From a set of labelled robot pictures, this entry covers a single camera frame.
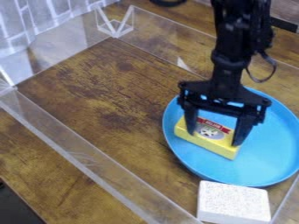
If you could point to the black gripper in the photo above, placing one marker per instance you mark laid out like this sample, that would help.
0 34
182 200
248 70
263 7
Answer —
221 95

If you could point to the dark wooden furniture edge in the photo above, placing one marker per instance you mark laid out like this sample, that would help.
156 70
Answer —
284 25

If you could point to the yellow butter block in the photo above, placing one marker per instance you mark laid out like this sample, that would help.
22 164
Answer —
210 136

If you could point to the clear acrylic enclosure wall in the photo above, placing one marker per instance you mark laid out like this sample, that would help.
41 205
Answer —
89 69

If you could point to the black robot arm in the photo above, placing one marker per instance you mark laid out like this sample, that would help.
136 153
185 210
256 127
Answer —
244 35

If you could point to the white speckled sponge block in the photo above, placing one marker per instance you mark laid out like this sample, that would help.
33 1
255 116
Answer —
232 204

